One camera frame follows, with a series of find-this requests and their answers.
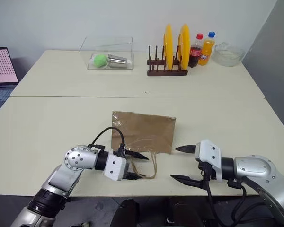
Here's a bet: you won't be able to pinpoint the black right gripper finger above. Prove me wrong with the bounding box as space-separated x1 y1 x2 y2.
169 174 206 190
175 144 197 155

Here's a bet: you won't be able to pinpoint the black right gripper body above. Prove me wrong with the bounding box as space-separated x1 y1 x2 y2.
197 160 216 183

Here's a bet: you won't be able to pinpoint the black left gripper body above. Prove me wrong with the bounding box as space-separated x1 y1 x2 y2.
117 143 133 180

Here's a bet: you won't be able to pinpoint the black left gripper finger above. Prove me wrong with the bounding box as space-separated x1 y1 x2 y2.
126 172 145 181
125 150 150 161

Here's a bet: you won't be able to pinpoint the brown paper bag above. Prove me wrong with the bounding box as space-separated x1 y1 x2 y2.
111 110 177 180

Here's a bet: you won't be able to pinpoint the dark rounded shape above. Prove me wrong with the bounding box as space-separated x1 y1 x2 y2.
110 198 141 227
165 197 204 227

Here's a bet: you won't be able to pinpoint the dark wooden dish rack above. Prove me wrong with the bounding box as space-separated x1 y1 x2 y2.
146 45 188 77

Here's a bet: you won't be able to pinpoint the stacked steel cups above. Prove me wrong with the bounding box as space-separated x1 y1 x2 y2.
106 53 129 69

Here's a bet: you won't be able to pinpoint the green fuzzy ball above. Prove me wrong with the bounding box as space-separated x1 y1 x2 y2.
92 53 108 69

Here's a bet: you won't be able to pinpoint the cola bottle red cap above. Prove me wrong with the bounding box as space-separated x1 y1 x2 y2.
188 33 204 69

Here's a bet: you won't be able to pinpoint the orange soda bottle blue cap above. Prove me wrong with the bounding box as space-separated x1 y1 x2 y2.
198 31 216 67

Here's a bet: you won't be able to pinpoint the yellow plate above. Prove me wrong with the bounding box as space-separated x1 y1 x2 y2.
163 23 174 71
177 23 191 71

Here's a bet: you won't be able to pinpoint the clear glass bowl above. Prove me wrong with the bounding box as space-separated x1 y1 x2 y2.
213 42 247 67

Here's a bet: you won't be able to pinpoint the clear plastic box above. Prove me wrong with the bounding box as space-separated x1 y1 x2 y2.
79 35 135 71

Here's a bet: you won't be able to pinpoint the laptop with pink screen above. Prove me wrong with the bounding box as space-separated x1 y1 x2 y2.
0 46 20 120

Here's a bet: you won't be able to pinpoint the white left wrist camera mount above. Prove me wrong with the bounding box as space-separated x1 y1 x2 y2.
103 153 128 182

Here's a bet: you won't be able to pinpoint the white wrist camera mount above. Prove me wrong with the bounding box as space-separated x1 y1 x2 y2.
194 139 223 183
103 153 128 182

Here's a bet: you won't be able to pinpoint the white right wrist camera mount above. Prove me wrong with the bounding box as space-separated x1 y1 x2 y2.
194 139 223 183

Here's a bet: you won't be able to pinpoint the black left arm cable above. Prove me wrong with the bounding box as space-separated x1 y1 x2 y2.
89 127 126 152

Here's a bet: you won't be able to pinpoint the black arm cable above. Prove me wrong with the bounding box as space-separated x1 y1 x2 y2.
203 179 248 227
89 127 126 152

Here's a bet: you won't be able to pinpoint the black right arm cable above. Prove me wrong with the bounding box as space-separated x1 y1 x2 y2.
203 179 248 227

